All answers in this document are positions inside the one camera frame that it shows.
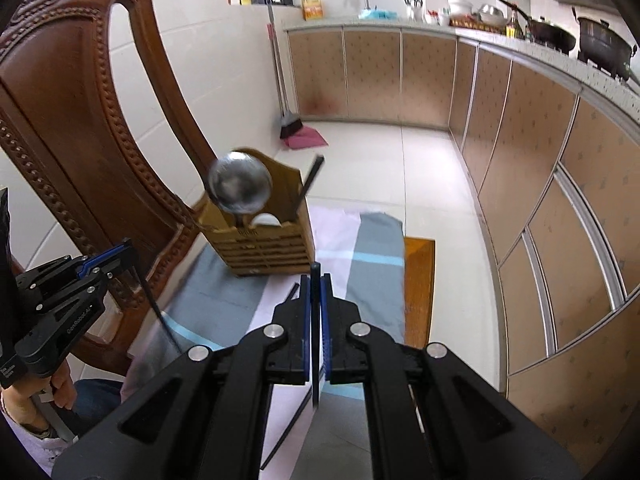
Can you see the kitchen counter with cabinets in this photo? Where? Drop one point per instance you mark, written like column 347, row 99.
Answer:
column 533, row 204

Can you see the black wok pan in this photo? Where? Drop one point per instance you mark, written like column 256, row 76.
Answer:
column 545, row 33

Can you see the carved dark wooden chair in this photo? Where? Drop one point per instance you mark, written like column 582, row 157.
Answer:
column 63, row 128

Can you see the large steel ladle spoon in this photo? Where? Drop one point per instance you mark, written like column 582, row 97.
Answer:
column 238, row 184

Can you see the broom with pink dustpan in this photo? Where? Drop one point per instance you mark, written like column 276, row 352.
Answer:
column 294, row 134

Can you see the orange wooden table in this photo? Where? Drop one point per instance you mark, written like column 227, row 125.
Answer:
column 419, row 290

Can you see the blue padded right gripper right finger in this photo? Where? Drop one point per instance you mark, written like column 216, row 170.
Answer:
column 429, row 415

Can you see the person's hand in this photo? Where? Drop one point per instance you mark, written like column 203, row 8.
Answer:
column 18, row 404

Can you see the blue cloth at sink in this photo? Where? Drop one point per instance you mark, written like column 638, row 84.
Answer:
column 377, row 14

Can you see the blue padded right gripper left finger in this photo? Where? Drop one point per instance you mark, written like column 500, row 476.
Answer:
column 205, row 415

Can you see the steel bowl on counter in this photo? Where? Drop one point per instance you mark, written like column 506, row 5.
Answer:
column 492, row 16

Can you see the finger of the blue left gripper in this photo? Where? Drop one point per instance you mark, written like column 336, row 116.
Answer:
column 112, row 262

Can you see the blue jeans leg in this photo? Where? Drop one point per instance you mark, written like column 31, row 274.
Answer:
column 96, row 399

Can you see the soy sauce bottle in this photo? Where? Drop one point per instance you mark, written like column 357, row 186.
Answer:
column 512, row 27

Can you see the white ceramic spoon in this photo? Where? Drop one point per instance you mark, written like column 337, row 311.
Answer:
column 265, row 219

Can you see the bamboo utensil holder box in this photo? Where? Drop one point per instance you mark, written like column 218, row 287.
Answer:
column 284, row 249

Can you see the white utensil cup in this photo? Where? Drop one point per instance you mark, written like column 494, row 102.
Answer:
column 414, row 10

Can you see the dark cooking pot with lid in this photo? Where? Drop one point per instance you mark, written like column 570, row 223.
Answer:
column 605, row 49

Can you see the white bowl stack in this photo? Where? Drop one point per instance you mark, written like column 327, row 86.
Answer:
column 460, row 7

